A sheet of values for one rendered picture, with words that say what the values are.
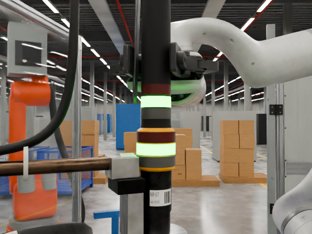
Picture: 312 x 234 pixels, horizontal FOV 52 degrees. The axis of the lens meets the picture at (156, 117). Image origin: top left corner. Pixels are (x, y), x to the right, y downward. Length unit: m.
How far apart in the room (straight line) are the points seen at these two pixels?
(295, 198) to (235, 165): 7.58
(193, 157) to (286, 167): 5.81
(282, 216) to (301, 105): 1.28
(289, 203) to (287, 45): 0.49
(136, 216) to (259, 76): 0.37
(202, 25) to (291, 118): 1.64
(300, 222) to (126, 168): 0.70
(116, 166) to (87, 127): 7.98
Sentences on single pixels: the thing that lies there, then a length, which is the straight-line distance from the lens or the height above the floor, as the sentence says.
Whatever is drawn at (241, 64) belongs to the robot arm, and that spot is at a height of 1.69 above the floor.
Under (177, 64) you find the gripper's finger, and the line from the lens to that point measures 0.35.
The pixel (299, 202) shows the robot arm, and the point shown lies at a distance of 0.98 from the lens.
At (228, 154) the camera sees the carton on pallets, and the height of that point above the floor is 0.72.
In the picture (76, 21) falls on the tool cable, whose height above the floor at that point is 1.68.
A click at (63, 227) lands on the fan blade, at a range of 0.52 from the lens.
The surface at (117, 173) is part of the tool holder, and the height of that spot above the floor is 1.53.
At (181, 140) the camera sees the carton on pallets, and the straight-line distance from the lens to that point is 7.85.
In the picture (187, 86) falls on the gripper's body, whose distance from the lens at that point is 0.41.
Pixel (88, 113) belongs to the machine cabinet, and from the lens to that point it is 10.90.
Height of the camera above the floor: 1.58
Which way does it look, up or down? 1 degrees up
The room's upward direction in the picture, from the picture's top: straight up
